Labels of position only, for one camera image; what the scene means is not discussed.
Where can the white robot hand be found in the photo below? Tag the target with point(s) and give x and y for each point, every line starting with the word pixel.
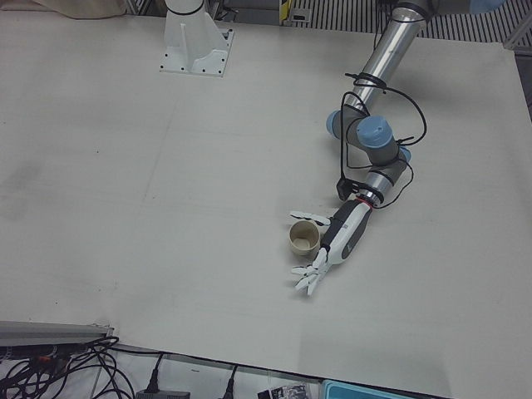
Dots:
pixel 349 232

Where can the beige paper cup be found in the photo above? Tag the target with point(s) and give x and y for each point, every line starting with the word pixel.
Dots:
pixel 303 249

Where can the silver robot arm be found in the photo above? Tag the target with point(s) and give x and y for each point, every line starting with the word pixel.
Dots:
pixel 386 50

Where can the light blue plastic box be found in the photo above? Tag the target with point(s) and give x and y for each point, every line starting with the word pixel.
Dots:
pixel 365 390

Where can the black white printed card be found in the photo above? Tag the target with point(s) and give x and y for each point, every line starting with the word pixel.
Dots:
pixel 287 391

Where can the grey power adapter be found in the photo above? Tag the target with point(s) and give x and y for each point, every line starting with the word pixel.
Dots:
pixel 162 394

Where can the beige cloth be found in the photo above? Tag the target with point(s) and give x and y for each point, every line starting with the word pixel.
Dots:
pixel 95 8

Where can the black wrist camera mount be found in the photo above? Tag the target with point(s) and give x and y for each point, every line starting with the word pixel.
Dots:
pixel 343 189

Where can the yellow black striped post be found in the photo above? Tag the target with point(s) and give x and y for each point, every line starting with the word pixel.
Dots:
pixel 285 8

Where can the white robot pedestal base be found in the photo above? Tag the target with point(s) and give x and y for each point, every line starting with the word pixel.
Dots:
pixel 187 41

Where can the aluminium frame corner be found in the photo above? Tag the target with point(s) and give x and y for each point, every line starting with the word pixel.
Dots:
pixel 519 35

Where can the aluminium profile rail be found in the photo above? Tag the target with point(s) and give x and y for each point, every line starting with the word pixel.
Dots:
pixel 50 332

